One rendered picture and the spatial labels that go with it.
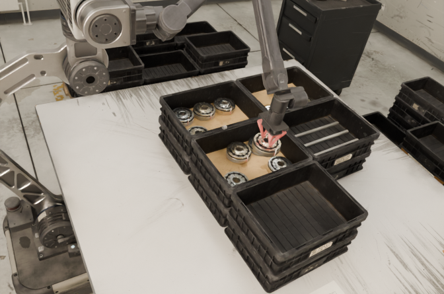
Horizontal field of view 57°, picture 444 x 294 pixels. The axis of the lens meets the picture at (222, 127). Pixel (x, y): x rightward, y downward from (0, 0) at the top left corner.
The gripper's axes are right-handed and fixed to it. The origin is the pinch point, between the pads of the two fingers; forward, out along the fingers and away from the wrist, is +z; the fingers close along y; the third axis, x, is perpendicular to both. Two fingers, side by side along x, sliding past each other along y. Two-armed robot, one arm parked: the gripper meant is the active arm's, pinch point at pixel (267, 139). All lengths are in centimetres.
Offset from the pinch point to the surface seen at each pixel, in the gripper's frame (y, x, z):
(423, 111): 28, -165, 49
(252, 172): 3.4, -1.1, 21.3
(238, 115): 37.3, -15.9, 22.1
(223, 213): -6.7, 17.1, 27.0
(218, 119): 37.7, -5.0, 22.5
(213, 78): 85, -31, 36
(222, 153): 17.4, 4.4, 22.0
